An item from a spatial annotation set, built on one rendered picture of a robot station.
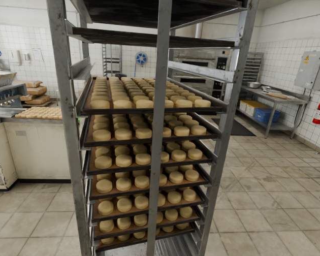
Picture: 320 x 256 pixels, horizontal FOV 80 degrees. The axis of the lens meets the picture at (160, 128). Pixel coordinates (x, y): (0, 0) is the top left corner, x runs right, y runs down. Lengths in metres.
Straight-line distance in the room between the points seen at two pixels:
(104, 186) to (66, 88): 0.33
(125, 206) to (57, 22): 0.55
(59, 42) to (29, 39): 6.56
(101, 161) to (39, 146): 2.05
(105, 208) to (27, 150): 2.09
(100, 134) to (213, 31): 6.19
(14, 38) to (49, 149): 5.06
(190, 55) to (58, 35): 4.96
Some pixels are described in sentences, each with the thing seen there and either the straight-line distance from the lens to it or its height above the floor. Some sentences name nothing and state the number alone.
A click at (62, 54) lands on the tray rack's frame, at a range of 0.48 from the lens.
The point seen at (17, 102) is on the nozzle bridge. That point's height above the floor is 0.92.
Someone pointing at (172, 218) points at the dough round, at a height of 1.05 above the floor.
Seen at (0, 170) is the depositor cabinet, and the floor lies 0.34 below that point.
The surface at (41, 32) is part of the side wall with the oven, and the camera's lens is 6.88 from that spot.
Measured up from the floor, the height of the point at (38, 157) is 0.40.
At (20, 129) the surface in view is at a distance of 2.63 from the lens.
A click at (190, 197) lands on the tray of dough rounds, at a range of 0.76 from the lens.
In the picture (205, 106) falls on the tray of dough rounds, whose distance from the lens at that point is 0.60.
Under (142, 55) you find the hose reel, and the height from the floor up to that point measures 1.55.
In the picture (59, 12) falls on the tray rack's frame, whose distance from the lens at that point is 0.48.
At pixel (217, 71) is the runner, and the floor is 1.60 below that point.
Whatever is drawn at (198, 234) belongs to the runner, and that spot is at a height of 0.95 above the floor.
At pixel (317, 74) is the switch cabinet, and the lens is 4.84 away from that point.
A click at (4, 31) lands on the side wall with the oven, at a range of 7.35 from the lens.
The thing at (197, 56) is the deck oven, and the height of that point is 1.62.
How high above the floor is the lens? 1.64
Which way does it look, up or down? 22 degrees down
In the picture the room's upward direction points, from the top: 4 degrees clockwise
